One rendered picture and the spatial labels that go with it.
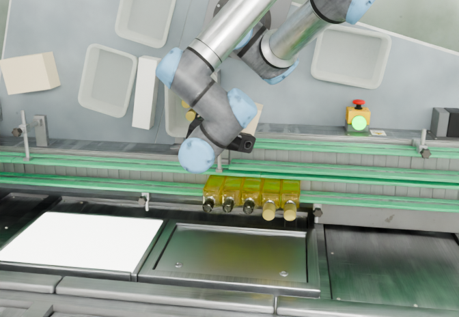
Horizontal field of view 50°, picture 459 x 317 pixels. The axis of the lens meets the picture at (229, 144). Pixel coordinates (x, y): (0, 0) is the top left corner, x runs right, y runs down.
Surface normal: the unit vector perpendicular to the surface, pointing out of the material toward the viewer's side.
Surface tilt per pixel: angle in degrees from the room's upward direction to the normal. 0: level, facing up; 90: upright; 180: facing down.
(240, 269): 90
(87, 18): 0
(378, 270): 91
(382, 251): 89
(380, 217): 0
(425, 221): 0
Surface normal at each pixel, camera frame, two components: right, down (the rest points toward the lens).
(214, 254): 0.02, -0.96
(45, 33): -0.13, 0.29
